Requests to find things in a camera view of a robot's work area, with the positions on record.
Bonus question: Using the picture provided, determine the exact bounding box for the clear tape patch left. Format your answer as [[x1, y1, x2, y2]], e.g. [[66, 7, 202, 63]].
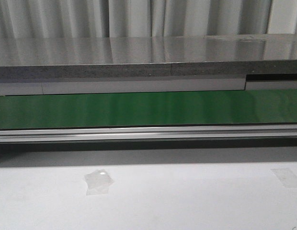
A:
[[84, 169, 114, 196]]

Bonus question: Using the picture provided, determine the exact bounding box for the clear tape patch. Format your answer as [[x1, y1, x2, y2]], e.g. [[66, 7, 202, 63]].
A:
[[271, 168, 297, 188], [84, 169, 114, 196]]

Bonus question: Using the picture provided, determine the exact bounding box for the dark granite counter slab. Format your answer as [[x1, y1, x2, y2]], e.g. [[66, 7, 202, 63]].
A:
[[0, 34, 297, 82]]

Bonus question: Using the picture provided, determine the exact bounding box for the green conveyor belt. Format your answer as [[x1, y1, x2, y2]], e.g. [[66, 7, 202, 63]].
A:
[[0, 89, 297, 130]]

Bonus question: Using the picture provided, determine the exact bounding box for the grey panel under counter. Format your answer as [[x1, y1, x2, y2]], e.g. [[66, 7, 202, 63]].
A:
[[0, 74, 297, 96]]

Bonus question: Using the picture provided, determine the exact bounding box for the clear tape patch right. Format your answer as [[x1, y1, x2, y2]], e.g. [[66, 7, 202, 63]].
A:
[[271, 168, 297, 188]]

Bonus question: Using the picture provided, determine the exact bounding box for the white pleated curtain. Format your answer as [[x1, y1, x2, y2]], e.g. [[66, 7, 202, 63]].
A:
[[0, 0, 297, 38]]

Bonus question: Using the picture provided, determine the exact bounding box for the aluminium conveyor side rail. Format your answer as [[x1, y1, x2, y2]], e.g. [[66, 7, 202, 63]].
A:
[[0, 124, 297, 143]]

